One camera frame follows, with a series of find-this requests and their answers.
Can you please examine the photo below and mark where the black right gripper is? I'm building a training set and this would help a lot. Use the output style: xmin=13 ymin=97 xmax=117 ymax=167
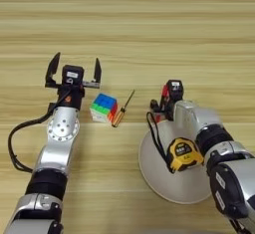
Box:
xmin=149 ymin=84 xmax=184 ymax=122

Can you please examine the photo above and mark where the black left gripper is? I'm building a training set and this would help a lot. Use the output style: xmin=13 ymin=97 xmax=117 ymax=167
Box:
xmin=44 ymin=52 xmax=103 ymax=112

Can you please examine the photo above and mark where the small amber-handled screwdriver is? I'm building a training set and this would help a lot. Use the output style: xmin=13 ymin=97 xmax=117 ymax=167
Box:
xmin=111 ymin=89 xmax=136 ymax=128

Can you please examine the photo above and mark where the multicoloured puzzle cube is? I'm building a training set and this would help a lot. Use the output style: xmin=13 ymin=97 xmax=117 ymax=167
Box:
xmin=89 ymin=93 xmax=120 ymax=124

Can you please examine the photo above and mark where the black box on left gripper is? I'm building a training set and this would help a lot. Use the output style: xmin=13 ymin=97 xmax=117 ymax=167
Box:
xmin=62 ymin=64 xmax=85 ymax=87

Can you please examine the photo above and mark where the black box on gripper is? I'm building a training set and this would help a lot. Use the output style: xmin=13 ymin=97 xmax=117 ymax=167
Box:
xmin=165 ymin=79 xmax=184 ymax=102
xmin=62 ymin=64 xmax=85 ymax=87

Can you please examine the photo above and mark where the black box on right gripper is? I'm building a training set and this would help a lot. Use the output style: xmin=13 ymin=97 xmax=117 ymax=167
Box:
xmin=165 ymin=79 xmax=184 ymax=102

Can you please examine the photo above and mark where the yellow black tape measure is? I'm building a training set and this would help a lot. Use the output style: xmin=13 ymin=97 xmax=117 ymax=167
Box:
xmin=145 ymin=111 xmax=205 ymax=174

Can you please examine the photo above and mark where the round white plate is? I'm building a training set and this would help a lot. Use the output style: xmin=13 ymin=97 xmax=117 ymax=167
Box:
xmin=137 ymin=119 xmax=214 ymax=205

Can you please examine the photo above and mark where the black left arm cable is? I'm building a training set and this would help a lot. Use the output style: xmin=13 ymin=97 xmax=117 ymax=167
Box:
xmin=7 ymin=93 xmax=73 ymax=174

